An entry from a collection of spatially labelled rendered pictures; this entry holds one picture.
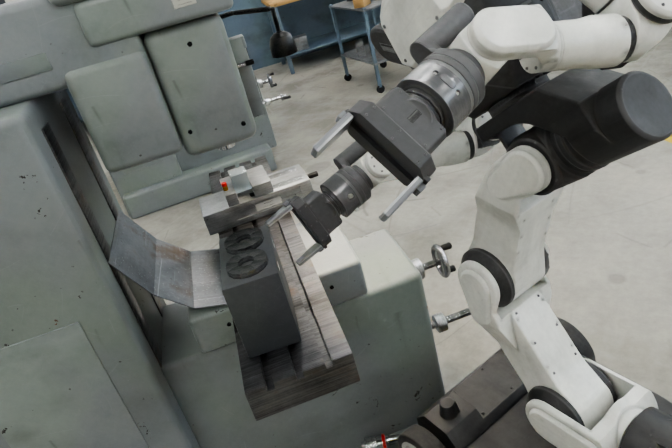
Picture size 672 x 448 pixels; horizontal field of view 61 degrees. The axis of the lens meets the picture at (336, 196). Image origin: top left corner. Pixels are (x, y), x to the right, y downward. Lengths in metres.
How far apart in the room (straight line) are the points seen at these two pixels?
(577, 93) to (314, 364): 0.71
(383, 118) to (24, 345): 1.17
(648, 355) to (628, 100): 1.75
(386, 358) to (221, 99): 0.94
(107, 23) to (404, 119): 0.88
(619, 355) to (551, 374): 1.20
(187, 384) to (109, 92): 0.84
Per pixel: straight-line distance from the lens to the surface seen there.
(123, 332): 1.57
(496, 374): 1.67
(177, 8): 1.39
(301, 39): 7.46
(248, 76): 1.53
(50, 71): 1.45
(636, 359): 2.56
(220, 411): 1.85
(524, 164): 1.03
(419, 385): 1.99
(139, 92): 1.42
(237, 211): 1.80
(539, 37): 0.76
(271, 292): 1.20
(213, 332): 1.66
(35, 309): 1.55
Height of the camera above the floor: 1.79
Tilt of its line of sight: 27 degrees down
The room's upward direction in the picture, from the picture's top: 15 degrees counter-clockwise
